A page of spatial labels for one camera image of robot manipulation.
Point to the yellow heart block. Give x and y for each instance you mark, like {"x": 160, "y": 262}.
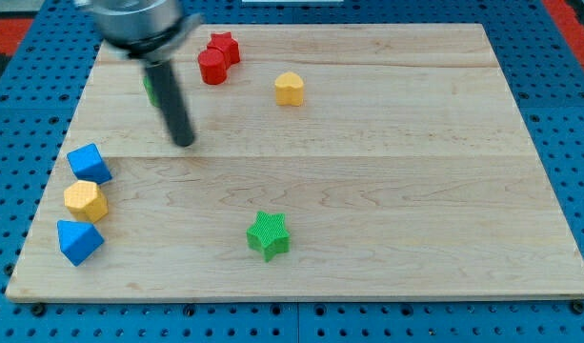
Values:
{"x": 289, "y": 89}

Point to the yellow hexagon block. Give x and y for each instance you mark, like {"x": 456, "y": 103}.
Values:
{"x": 85, "y": 201}

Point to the red star block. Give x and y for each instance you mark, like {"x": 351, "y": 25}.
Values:
{"x": 225, "y": 43}

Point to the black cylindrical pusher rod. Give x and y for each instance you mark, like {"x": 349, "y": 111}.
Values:
{"x": 171, "y": 102}

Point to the wooden board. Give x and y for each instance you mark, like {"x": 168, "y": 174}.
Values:
{"x": 407, "y": 174}

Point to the green circle block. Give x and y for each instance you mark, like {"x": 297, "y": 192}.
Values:
{"x": 149, "y": 91}

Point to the blue cube block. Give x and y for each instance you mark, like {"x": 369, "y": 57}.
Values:
{"x": 87, "y": 164}

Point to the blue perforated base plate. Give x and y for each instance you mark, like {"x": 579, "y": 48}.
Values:
{"x": 45, "y": 79}

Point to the red cylinder block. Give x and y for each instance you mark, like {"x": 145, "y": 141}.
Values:
{"x": 212, "y": 65}

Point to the green star block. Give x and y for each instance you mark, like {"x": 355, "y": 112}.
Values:
{"x": 268, "y": 235}

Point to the blue triangle block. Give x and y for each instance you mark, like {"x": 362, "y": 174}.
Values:
{"x": 78, "y": 240}

